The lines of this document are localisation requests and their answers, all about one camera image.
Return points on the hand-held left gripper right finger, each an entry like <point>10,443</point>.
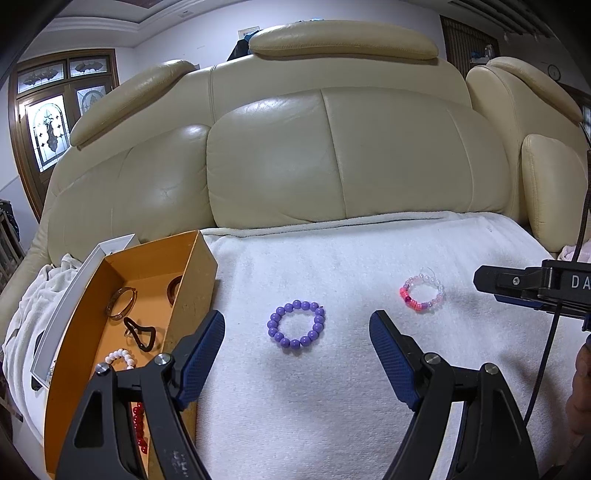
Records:
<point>392,364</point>

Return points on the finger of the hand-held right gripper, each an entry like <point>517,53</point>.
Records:
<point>526,302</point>
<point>508,280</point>

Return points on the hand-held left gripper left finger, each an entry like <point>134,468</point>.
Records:
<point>203,355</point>

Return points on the dark brown wide bangle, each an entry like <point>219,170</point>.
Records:
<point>171,291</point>

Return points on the orange cardboard box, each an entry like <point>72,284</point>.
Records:
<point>194,272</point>

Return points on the dark red-brown bangle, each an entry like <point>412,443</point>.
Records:
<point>111,310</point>

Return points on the person's right hand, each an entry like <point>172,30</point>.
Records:
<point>582,392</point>

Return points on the light pink cloth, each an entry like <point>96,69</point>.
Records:
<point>575,253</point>

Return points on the white fluffy towel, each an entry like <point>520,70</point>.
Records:
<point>323,406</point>

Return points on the white box lid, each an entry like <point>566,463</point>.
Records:
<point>60,323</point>

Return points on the cream crumpled blanket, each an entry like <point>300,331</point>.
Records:
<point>27,314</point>

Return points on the wooden slatted furniture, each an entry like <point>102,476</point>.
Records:
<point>9,244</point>

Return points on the cream leather sofa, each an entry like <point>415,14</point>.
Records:
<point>323,147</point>

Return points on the stained glass wooden door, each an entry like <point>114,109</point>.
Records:
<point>46,129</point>

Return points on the dark blue bag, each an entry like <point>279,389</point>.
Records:
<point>240,46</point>

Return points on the round wall clock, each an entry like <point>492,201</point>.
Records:
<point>554,71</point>

